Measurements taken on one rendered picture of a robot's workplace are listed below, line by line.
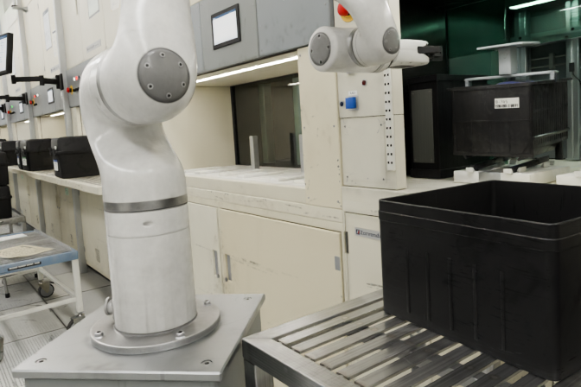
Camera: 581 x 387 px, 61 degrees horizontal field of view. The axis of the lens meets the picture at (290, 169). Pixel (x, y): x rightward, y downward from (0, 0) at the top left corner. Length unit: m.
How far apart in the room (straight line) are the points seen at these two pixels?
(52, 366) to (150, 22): 0.46
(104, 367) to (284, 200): 1.07
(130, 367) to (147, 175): 0.25
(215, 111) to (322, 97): 1.32
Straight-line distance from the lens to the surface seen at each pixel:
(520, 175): 1.32
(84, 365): 0.73
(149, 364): 0.70
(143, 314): 0.75
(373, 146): 1.33
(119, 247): 0.74
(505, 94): 1.32
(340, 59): 0.94
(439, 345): 0.70
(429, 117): 1.51
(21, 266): 2.82
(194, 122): 2.65
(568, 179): 1.27
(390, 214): 0.74
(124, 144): 0.77
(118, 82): 0.67
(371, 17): 0.90
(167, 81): 0.66
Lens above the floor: 1.05
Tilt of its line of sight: 5 degrees down
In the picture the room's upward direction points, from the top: 4 degrees counter-clockwise
